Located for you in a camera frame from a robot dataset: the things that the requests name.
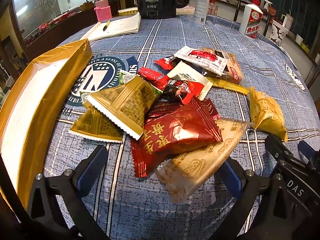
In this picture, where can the small red black candy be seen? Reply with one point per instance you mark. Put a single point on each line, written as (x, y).
(168, 63)

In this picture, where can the white red liquor bottle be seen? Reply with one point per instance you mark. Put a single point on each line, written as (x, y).
(250, 20)

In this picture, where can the dark wooden sideboard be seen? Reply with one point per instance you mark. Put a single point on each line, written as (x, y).
(54, 35)

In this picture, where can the small clear glass bottle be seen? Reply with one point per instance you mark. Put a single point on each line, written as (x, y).
(212, 8)

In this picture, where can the black yellow pen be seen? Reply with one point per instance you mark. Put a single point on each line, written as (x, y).
(106, 25)

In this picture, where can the white spray bottle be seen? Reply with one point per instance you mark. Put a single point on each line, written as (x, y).
(201, 11)

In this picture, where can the yellow sandwich cracker packet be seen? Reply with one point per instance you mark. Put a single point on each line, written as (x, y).
(266, 114)

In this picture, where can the clear soda cracker packet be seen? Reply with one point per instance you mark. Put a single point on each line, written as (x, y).
(232, 78)

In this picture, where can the white paper drink cup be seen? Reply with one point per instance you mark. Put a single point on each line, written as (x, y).
(279, 31)

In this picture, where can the beige cheese biscuit packet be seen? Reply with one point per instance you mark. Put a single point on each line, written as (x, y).
(185, 173)

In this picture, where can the dark red pastry packet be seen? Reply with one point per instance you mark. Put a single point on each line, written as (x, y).
(187, 128)

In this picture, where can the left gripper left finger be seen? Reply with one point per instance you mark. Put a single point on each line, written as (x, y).
(72, 186)

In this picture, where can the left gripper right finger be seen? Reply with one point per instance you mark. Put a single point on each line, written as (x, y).
(270, 221)

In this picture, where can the gold cardboard box tray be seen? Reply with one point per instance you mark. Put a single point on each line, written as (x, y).
(30, 110)

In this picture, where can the red black jujube candy packet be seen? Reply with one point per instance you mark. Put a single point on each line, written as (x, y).
(172, 90)

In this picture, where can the white notebook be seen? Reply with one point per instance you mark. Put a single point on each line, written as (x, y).
(123, 26)

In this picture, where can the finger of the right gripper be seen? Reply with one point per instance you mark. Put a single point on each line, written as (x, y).
(306, 149)
(283, 152)

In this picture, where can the white red snack sachet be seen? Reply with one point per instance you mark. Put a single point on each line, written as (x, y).
(203, 59)

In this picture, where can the pink sleeved water bottle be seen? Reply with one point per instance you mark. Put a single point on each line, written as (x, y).
(102, 10)

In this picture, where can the red foil snack packet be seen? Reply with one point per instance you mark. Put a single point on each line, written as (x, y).
(211, 108)

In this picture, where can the gold snack packet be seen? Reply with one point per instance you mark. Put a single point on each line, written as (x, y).
(95, 125)
(127, 104)

